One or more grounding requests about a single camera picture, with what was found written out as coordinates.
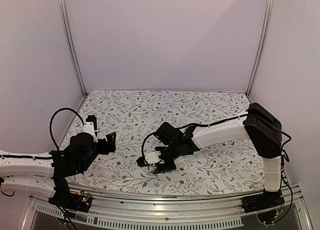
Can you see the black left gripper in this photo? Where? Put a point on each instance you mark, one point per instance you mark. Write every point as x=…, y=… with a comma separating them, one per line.
x=105, y=150

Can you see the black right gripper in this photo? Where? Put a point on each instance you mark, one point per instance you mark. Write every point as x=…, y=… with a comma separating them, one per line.
x=162, y=169

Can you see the white remote control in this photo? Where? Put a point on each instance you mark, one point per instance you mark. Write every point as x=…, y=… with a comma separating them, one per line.
x=178, y=161

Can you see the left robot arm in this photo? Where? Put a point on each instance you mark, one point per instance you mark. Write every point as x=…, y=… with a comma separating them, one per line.
x=45, y=174

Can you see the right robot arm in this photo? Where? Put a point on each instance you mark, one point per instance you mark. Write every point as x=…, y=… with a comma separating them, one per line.
x=255, y=124

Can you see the floral patterned table mat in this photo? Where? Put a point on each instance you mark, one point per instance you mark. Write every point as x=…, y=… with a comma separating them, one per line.
x=223, y=168

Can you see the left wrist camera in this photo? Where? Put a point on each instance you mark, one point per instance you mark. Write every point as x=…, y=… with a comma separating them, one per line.
x=90, y=127

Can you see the aluminium front rail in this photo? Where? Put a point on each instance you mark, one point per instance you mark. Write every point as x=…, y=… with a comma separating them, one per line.
x=117, y=210

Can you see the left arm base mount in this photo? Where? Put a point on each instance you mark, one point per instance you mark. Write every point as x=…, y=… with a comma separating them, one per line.
x=80, y=201

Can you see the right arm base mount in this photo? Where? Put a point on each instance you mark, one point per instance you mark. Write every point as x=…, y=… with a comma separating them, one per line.
x=270, y=205

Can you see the left aluminium post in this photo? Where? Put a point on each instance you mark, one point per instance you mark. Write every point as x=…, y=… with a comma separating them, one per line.
x=71, y=46

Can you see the aluminium post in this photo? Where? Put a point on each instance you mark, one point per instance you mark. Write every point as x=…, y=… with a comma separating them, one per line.
x=261, y=46
x=71, y=46

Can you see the right aluminium post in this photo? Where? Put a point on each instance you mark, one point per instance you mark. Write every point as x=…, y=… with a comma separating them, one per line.
x=261, y=46

